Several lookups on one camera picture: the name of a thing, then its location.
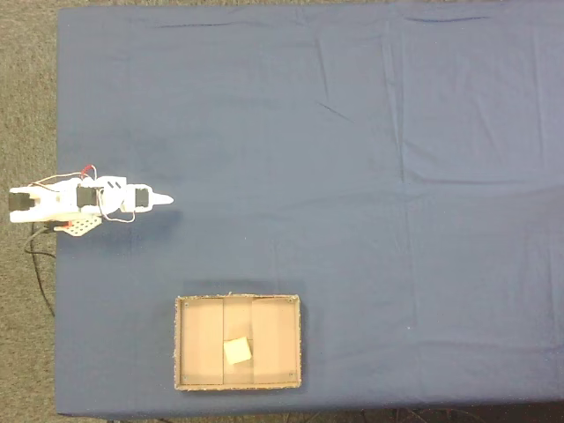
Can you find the yellow foam block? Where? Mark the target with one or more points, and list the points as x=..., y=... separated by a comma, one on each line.
x=238, y=351

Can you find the shallow cardboard box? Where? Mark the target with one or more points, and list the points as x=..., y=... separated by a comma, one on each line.
x=273, y=343

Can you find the blue cloth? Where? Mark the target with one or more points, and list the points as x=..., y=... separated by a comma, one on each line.
x=330, y=154

